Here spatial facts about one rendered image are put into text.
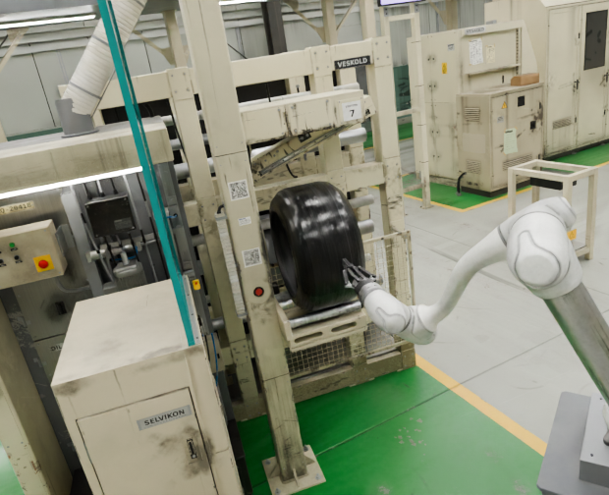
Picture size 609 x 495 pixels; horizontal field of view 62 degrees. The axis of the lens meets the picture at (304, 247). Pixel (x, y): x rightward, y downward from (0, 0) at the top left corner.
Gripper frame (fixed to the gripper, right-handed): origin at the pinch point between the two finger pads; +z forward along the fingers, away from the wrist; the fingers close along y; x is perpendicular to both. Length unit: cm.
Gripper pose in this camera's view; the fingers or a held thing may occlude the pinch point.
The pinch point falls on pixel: (347, 265)
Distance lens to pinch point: 196.9
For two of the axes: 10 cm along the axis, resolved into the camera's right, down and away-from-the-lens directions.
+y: -9.5, 2.3, -2.3
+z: -3.1, -4.3, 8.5
